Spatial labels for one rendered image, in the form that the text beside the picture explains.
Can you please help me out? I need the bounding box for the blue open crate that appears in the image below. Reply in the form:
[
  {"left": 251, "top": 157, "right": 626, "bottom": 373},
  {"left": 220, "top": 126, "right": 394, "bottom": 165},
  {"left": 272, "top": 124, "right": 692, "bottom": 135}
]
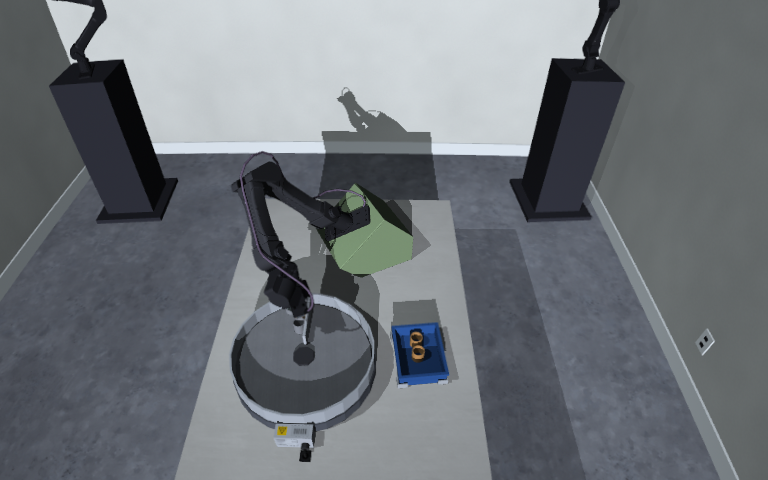
[{"left": 392, "top": 322, "right": 449, "bottom": 385}]

